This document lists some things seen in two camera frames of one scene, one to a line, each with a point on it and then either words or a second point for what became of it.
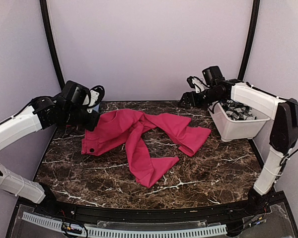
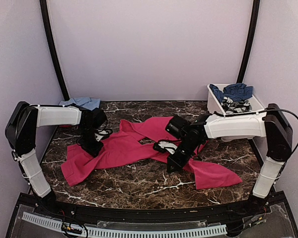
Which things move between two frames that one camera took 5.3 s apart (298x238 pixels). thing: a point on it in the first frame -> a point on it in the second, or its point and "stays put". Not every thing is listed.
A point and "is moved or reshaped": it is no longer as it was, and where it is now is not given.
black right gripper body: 202,101 -> 188,148
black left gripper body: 89,124 -> 87,142
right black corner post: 250,38 stays put
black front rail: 102,212 stays put
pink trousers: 109,129 is moved or reshaped
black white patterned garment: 237,111 stays put
